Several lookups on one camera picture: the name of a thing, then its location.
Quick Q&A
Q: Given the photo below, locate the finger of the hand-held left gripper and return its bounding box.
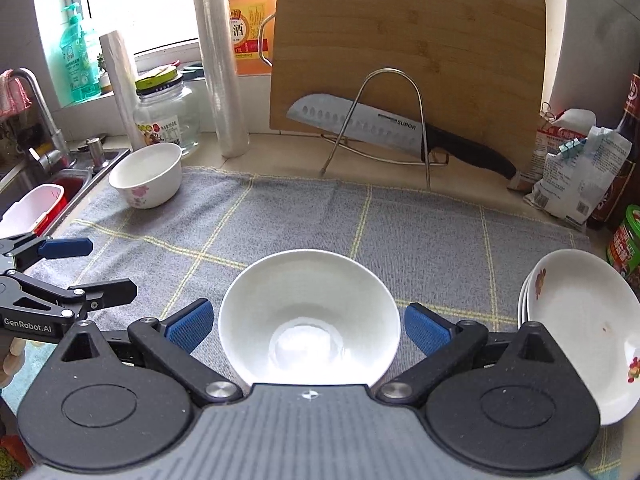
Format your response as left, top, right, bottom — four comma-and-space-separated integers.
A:
0, 234, 94, 272
0, 270, 137, 320

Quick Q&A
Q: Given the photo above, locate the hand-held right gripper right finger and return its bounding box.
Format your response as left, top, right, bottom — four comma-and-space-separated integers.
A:
375, 302, 560, 403

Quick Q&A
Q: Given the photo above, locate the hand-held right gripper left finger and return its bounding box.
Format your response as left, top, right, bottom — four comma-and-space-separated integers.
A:
60, 298, 246, 405

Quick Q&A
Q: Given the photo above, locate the white fruit print plate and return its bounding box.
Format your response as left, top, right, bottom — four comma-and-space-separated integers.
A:
517, 272, 531, 326

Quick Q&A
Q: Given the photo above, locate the white plate with dark stain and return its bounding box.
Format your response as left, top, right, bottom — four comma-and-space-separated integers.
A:
521, 262, 543, 328

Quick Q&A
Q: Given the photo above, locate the white pink flower bowl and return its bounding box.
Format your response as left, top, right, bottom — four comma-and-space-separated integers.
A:
218, 249, 402, 386
108, 142, 183, 210

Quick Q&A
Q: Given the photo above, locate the white plate with brown speck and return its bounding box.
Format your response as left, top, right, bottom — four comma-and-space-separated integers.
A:
526, 248, 640, 427

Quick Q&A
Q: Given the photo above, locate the person's left hand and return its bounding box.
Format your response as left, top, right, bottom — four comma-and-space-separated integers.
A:
0, 337, 25, 389

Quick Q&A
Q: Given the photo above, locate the white colander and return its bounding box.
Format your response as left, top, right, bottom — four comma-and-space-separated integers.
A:
0, 183, 66, 236

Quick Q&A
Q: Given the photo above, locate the red basin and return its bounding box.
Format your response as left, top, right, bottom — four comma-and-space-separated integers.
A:
35, 175, 93, 236

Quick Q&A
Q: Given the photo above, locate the metal sink fixture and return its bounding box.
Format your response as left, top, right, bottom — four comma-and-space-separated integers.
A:
76, 134, 110, 170

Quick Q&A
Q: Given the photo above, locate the stainless steel sink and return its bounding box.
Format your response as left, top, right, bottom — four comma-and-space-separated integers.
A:
0, 147, 132, 241

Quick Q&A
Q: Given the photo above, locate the metal faucet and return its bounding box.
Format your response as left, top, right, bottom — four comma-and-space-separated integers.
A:
5, 67, 76, 171

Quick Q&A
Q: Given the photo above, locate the grey and teal checked towel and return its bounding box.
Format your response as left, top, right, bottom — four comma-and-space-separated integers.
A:
20, 166, 640, 480

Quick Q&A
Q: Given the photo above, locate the pink cloth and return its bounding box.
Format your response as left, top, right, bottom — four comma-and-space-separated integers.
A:
0, 70, 32, 122

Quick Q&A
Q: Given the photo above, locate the glass jar with green lid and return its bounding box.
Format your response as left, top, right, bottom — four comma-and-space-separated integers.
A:
134, 66, 202, 159

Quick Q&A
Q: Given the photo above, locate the short plastic wrap roll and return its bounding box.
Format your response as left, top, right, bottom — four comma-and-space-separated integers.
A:
99, 30, 147, 152

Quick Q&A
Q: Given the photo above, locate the small potted plant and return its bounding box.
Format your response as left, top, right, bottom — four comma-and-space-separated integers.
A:
96, 52, 115, 95

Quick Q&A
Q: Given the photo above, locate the green dish soap bottle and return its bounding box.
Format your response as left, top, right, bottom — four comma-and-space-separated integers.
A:
59, 2, 103, 103

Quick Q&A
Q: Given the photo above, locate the white crumpled bag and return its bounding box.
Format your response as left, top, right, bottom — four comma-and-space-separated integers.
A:
524, 125, 634, 232

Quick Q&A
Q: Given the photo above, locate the green lidded jar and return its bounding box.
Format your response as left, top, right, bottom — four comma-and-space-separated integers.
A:
606, 205, 640, 281

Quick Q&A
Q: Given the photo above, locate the tall plastic wrap roll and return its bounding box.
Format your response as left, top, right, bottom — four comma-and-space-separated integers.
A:
191, 0, 250, 159

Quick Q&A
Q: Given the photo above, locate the white bag with red print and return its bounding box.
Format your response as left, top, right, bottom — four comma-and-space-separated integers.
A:
534, 107, 598, 181

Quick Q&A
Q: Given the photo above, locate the dark soy sauce bottle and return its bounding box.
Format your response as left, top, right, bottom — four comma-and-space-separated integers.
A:
587, 72, 640, 231

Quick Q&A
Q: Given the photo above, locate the window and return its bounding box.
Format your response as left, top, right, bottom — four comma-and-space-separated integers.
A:
80, 0, 501, 56

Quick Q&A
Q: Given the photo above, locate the yellow cooking wine jug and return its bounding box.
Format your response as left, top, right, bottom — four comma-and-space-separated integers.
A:
224, 0, 278, 76

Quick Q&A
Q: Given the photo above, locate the bamboo cutting board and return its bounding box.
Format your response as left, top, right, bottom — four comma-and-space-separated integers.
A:
270, 0, 547, 181

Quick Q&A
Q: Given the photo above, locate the black handled kitchen knife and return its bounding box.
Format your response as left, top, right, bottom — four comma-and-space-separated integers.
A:
286, 92, 518, 181

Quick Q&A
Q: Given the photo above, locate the metal wire rack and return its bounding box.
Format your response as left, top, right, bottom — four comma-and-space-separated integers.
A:
320, 67, 449, 192

